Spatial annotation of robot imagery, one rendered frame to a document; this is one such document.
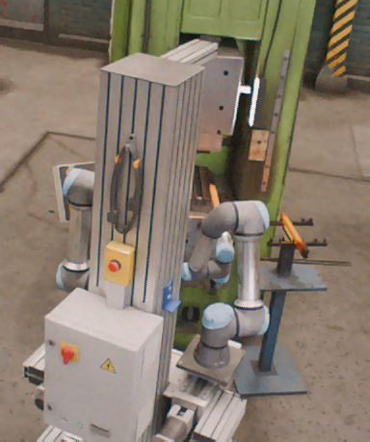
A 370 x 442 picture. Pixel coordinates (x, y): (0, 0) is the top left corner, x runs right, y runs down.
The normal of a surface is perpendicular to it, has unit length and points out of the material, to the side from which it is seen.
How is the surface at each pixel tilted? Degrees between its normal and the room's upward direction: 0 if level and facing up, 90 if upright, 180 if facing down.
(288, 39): 90
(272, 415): 0
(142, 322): 0
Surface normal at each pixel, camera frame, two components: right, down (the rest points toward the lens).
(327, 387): 0.11, -0.89
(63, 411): -0.38, 0.36
